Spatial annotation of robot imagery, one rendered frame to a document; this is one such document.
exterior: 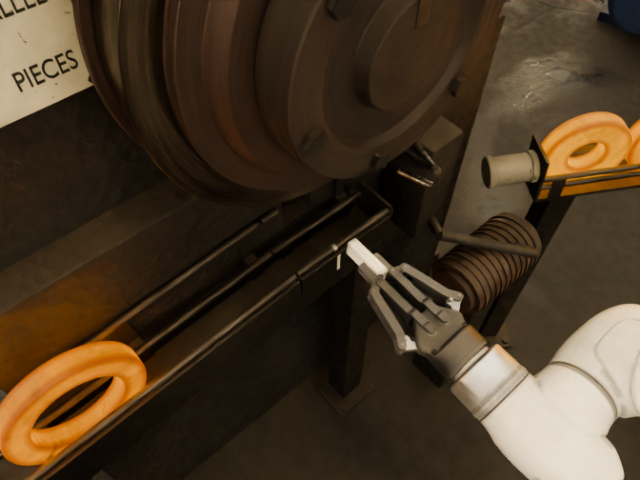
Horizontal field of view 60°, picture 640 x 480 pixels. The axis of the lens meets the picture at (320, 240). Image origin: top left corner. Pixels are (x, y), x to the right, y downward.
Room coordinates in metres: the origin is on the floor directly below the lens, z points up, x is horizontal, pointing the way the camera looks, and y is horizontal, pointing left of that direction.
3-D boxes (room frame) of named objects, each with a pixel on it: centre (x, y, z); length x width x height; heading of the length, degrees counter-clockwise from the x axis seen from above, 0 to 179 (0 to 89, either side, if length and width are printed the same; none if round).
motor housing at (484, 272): (0.63, -0.34, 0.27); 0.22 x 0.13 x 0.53; 131
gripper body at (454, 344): (0.34, -0.17, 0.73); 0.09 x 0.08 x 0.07; 41
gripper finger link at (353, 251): (0.45, -0.07, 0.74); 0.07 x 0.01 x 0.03; 41
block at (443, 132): (0.68, -0.17, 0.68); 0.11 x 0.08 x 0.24; 41
